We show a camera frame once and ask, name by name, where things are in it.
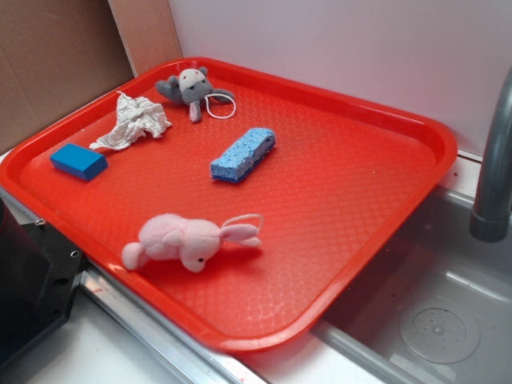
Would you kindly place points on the pink plush bunny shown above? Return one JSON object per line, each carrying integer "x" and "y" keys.
{"x": 191, "y": 241}

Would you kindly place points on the red plastic tray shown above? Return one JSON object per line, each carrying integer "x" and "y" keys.
{"x": 343, "y": 176}

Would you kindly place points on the grey sink faucet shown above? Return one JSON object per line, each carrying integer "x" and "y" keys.
{"x": 489, "y": 220}

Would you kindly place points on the blue rectangular block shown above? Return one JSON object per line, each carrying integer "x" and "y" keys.
{"x": 79, "y": 162}

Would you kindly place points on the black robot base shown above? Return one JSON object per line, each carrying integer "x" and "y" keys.
{"x": 40, "y": 272}

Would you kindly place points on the grey plush toy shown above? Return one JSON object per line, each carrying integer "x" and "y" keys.
{"x": 193, "y": 89}

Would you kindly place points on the blue sponge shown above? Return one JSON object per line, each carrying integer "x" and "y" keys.
{"x": 239, "y": 160}

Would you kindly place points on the grey toy sink basin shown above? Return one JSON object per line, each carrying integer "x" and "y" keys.
{"x": 432, "y": 306}

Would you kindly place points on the crumpled white paper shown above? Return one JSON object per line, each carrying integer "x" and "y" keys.
{"x": 136, "y": 118}

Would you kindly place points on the brown cardboard panel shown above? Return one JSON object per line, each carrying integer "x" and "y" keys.
{"x": 57, "y": 56}

